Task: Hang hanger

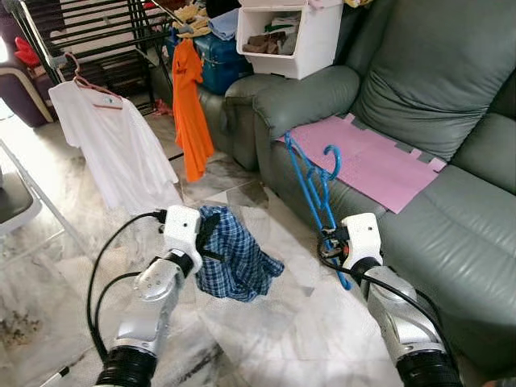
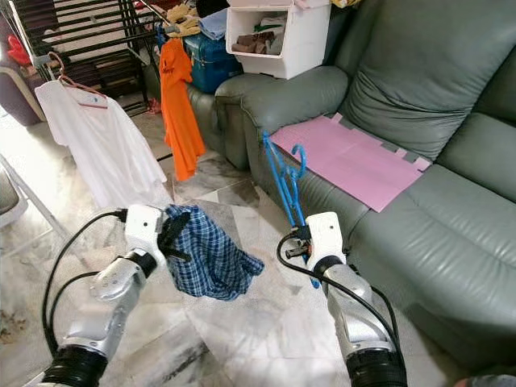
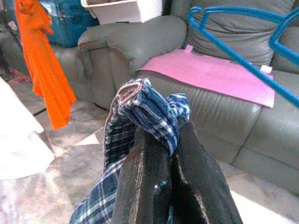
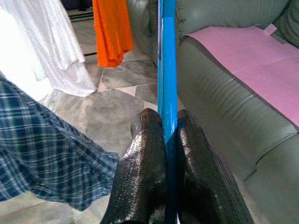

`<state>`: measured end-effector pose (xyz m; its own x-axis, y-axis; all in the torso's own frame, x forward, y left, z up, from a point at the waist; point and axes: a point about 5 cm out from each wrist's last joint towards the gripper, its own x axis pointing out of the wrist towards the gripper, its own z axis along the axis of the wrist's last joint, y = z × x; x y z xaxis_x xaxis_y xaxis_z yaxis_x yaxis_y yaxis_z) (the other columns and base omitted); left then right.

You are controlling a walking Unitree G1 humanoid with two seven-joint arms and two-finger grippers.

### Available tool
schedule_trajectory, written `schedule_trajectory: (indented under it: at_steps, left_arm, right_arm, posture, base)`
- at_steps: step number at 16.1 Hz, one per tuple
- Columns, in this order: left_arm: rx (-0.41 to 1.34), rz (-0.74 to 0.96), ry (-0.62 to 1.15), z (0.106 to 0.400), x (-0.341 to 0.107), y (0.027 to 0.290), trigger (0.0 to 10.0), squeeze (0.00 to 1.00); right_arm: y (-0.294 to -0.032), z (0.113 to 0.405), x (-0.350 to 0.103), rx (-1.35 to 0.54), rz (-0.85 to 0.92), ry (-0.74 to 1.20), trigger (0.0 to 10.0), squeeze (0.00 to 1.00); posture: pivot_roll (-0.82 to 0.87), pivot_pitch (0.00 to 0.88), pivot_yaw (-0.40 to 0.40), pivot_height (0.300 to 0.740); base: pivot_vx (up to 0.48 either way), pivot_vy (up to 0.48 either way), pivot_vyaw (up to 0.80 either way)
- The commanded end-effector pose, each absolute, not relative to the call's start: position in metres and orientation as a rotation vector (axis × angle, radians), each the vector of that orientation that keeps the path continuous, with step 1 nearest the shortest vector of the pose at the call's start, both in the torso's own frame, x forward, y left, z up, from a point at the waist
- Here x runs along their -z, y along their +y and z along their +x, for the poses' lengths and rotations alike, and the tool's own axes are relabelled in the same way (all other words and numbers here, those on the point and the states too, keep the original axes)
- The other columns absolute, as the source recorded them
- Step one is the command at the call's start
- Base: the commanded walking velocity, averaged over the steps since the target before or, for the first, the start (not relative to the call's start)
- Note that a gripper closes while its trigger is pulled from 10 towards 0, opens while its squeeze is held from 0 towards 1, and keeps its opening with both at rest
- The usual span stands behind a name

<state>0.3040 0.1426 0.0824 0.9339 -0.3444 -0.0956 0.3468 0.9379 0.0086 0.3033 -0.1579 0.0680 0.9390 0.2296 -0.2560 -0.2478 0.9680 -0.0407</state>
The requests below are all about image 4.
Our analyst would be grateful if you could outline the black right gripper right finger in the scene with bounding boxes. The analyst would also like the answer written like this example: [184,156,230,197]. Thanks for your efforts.
[175,109,254,224]

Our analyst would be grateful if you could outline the white garment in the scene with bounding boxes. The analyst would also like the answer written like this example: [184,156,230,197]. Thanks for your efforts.
[0,0,98,98]

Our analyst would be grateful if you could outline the blue plastic clothes hanger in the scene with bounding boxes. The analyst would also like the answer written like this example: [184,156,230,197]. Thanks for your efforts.
[157,0,180,224]

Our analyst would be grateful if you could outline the orange garment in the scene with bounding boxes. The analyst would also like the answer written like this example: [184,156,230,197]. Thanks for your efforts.
[93,0,135,68]

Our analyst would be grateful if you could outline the pink mat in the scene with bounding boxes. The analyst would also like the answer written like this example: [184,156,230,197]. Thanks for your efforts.
[184,23,299,128]

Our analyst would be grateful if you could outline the blue plaid shirt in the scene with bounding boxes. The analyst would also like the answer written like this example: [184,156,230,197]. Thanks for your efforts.
[0,71,120,212]

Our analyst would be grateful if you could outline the grey green leather sofa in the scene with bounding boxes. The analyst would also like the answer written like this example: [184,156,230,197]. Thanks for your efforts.
[127,0,299,224]

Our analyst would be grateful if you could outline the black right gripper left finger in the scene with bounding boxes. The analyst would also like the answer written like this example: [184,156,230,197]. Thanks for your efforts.
[100,108,167,224]

